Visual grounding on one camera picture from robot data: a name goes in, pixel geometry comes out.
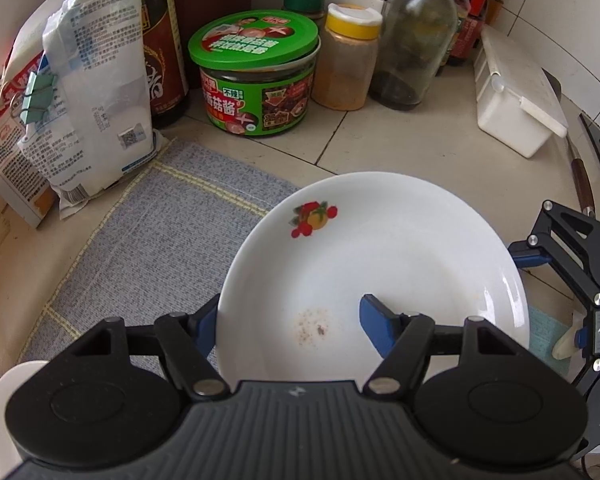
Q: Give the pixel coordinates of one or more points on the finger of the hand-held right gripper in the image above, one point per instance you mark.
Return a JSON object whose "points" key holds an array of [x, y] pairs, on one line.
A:
{"points": [[530, 255], [592, 372]]}

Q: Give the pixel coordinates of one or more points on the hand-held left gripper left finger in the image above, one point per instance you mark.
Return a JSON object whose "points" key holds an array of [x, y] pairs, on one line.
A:
{"points": [[207, 327]]}

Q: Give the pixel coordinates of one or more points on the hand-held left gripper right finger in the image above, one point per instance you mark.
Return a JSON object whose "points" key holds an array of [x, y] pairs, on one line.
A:
{"points": [[377, 325]]}

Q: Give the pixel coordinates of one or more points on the white fruit print plate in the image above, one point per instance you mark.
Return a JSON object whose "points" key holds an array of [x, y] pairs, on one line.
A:
{"points": [[380, 240]]}

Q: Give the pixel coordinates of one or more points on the small cream object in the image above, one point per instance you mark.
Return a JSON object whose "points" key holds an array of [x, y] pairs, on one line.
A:
{"points": [[567, 342]]}

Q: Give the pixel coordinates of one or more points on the teal cloth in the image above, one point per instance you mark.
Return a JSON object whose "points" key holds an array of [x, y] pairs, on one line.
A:
{"points": [[542, 335]]}

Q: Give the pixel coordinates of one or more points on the grey woven cloth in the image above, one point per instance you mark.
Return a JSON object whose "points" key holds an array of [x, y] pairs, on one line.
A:
{"points": [[155, 240]]}

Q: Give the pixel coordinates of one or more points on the white seasoning box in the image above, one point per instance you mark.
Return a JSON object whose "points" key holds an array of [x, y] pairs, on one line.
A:
{"points": [[510, 95]]}

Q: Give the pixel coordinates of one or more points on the red labelled dark bottle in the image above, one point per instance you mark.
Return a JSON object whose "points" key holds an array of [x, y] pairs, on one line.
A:
{"points": [[467, 25]]}

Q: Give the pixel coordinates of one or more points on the green lidded sauce jar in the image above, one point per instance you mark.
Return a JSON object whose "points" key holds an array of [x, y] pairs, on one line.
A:
{"points": [[255, 90]]}

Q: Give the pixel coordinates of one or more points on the clear glass bottle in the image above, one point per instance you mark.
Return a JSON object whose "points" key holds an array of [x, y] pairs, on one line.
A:
{"points": [[410, 35]]}

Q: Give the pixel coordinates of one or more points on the yellow capped spice jar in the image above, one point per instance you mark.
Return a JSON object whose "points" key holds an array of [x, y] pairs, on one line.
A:
{"points": [[345, 65]]}

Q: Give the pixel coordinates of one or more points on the white and blue bag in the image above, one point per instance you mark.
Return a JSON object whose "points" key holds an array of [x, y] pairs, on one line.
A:
{"points": [[95, 85]]}

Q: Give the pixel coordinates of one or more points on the dark soy sauce bottle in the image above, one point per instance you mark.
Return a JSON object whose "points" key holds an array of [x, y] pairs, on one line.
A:
{"points": [[162, 60]]}

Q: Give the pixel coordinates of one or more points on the red and white bag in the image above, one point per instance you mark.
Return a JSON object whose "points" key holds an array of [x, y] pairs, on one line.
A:
{"points": [[5, 145]]}

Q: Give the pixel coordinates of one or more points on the green binder clip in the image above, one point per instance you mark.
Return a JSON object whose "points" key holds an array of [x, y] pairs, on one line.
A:
{"points": [[37, 100]]}

